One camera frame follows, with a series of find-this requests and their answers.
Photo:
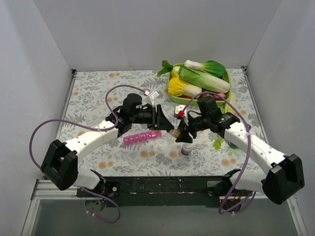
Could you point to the yellow napa cabbage toy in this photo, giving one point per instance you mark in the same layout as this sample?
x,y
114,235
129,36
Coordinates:
x,y
178,87

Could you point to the purple onion toy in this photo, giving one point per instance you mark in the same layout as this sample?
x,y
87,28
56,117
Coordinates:
x,y
219,97

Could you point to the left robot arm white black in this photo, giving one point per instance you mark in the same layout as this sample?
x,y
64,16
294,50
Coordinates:
x,y
60,164

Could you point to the green plastic tray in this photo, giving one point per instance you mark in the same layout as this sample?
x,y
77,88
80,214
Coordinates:
x,y
184,99

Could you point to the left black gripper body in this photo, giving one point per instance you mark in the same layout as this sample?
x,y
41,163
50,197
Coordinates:
x,y
157,117

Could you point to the white bottle blue label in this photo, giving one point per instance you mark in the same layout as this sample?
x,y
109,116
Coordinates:
x,y
186,148

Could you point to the leafy green herb toy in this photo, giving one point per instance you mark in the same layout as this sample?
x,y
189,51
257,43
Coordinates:
x,y
166,68

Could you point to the brown mushroom toy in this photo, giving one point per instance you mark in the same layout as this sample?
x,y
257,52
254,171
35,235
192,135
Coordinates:
x,y
205,93

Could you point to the pink weekly pill organizer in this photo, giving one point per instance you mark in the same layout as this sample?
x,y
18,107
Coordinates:
x,y
131,139

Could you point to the celery stalk toy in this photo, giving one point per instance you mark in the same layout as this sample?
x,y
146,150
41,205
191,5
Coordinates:
x,y
232,100

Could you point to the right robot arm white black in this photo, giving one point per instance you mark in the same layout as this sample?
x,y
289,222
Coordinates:
x,y
283,174

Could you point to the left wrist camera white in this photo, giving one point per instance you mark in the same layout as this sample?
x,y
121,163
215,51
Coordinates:
x,y
152,96

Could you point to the black front table rail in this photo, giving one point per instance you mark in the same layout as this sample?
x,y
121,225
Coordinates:
x,y
166,191

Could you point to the green glass bottle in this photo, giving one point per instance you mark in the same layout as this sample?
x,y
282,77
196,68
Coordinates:
x,y
233,146

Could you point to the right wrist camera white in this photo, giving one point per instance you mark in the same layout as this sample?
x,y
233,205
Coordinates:
x,y
181,113

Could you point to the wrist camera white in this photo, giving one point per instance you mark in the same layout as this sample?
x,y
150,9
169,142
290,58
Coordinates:
x,y
181,113
152,96

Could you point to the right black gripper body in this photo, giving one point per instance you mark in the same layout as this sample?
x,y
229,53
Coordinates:
x,y
186,126

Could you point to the green napa cabbage toy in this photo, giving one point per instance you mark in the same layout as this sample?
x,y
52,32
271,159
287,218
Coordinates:
x,y
203,80

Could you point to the bok choy toy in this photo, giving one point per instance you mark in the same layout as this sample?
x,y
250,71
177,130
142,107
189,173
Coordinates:
x,y
211,67

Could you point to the clear bottle of yellow pills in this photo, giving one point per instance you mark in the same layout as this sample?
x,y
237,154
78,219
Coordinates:
x,y
175,133

